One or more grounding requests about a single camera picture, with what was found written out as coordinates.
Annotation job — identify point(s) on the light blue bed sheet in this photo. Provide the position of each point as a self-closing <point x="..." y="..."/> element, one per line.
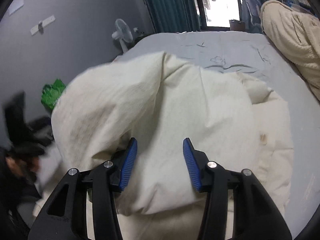
<point x="255" y="54"/>

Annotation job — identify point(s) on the blue desk chair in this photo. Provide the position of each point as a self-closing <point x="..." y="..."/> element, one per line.
<point x="254" y="7"/>

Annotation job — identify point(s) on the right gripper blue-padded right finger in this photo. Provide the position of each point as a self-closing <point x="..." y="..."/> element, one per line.
<point x="255" y="213"/>

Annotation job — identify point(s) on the cream waffle blanket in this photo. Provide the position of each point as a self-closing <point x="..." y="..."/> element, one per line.
<point x="296" y="36"/>

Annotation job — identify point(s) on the dark waste bin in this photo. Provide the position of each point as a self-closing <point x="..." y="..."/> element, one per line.
<point x="236" y="25"/>

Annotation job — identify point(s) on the person's left hand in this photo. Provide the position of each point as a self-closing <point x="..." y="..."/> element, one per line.
<point x="19" y="167"/>

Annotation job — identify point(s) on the white standing fan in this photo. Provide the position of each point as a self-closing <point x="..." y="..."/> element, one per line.
<point x="122" y="34"/>

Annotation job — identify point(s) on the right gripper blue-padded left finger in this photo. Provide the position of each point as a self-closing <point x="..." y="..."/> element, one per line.
<point x="63" y="215"/>

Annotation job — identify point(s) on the green plastic bag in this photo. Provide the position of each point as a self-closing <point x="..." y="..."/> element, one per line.
<point x="51" y="93"/>

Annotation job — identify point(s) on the cream hooded padded jacket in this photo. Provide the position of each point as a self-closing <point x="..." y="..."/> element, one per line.
<point x="159" y="99"/>

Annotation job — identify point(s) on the teal curtain left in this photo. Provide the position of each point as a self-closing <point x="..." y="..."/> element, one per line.
<point x="173" y="16"/>

